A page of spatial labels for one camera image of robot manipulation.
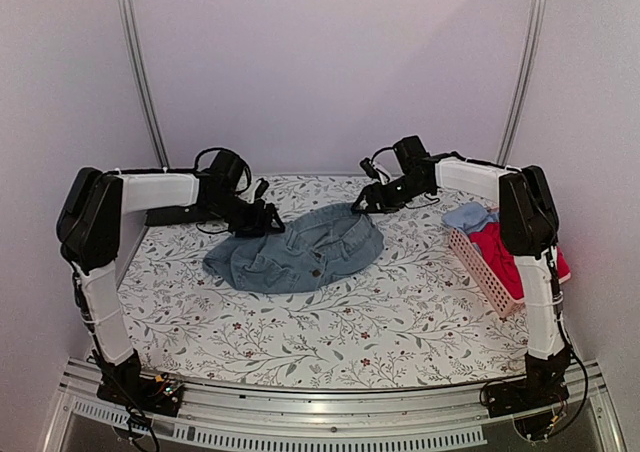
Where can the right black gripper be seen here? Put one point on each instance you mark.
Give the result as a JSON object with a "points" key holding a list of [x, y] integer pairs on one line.
{"points": [[376, 191]]}

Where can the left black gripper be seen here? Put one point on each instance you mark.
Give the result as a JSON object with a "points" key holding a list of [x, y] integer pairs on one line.
{"points": [[259, 222]]}

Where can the light blue denim jeans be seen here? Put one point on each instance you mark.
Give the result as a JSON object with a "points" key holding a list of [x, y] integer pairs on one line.
{"points": [[316, 249]]}

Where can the black pinstriped shirt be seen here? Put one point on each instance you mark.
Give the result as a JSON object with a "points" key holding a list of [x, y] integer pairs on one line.
{"points": [[176, 215]]}

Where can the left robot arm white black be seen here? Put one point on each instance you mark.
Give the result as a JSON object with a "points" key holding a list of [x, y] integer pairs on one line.
{"points": [[89, 231]]}

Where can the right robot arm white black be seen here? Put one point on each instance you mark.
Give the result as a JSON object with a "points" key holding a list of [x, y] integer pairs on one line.
{"points": [[529, 226]]}

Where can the pink perforated laundry basket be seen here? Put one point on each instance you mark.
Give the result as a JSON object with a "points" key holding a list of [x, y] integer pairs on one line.
{"points": [[495, 292]]}

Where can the light blue shirt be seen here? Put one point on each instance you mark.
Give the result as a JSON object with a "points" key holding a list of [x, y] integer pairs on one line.
{"points": [[470, 217]]}

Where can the red garment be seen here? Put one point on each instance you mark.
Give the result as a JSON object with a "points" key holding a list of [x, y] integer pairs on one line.
{"points": [[499, 260]]}

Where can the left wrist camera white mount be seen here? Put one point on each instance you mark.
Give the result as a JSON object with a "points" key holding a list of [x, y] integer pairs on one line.
{"points": [[259, 189]]}

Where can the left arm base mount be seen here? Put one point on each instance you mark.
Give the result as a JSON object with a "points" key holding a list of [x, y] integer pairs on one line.
{"points": [[143, 394]]}

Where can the front aluminium rail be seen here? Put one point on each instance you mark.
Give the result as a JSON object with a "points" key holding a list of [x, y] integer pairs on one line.
{"points": [[238, 417]]}

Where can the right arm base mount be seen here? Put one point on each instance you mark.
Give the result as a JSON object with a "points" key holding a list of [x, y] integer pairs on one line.
{"points": [[543, 404]]}

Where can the left aluminium frame post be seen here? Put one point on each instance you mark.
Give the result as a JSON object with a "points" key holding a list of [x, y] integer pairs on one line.
{"points": [[141, 80]]}

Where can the aluminium frame post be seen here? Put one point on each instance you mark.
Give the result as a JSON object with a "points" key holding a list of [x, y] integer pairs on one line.
{"points": [[525, 71], [141, 80]]}

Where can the right aluminium frame post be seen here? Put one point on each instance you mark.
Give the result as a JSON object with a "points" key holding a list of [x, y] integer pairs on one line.
{"points": [[525, 71]]}

